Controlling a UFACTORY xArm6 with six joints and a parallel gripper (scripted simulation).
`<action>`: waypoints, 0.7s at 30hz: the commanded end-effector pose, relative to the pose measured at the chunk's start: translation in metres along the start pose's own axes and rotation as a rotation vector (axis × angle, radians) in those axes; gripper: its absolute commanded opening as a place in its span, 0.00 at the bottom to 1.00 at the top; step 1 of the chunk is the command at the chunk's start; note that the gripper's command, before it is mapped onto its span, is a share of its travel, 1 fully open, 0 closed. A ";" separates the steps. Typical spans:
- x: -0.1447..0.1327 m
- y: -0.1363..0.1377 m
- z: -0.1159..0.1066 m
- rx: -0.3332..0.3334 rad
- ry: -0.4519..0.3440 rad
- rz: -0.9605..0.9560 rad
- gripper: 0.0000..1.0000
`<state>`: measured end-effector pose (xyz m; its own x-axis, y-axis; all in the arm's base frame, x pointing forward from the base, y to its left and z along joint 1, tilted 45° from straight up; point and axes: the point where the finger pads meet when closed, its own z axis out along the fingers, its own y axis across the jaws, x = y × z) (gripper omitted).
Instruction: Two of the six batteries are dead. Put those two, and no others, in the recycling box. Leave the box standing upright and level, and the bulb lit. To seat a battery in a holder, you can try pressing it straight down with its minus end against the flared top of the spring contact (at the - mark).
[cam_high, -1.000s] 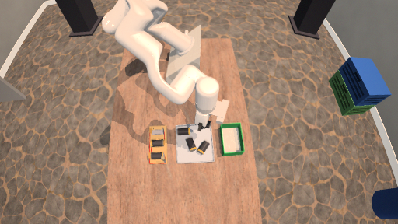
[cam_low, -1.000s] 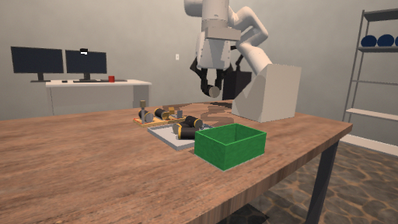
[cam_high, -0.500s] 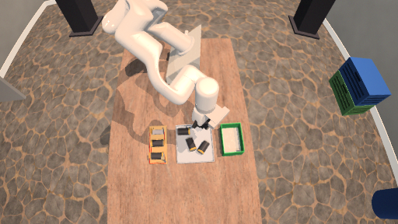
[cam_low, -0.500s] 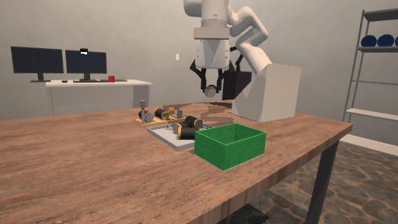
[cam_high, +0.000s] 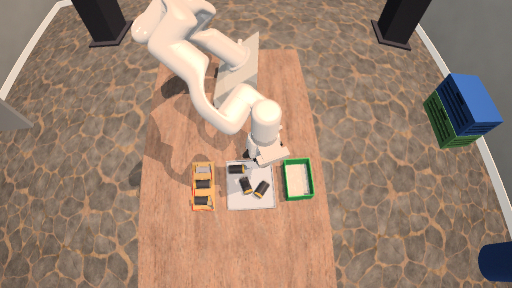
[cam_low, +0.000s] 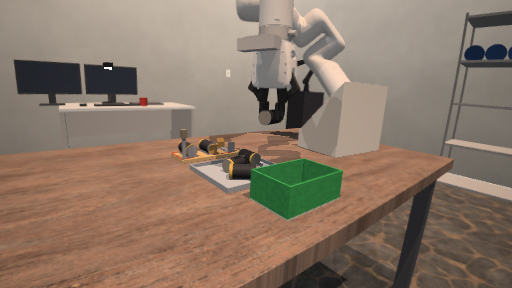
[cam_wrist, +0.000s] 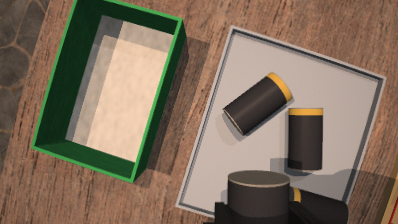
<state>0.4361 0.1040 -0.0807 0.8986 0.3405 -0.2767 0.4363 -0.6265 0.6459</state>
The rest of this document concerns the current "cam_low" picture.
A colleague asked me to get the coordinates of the green open box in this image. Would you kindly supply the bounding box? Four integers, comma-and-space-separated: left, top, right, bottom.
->
250, 158, 343, 222

